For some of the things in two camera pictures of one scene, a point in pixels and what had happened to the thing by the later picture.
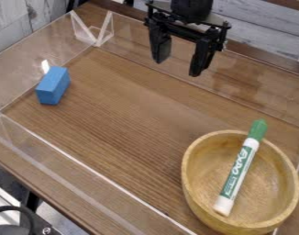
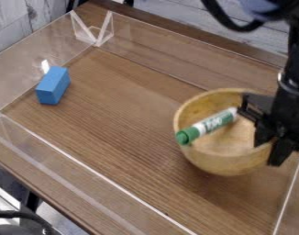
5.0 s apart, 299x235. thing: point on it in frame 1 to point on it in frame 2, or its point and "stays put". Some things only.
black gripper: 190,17 to 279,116
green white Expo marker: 258,129 to 206,126
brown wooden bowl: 271,190 to 223,151
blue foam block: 52,85 stays put
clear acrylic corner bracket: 91,34 stays put
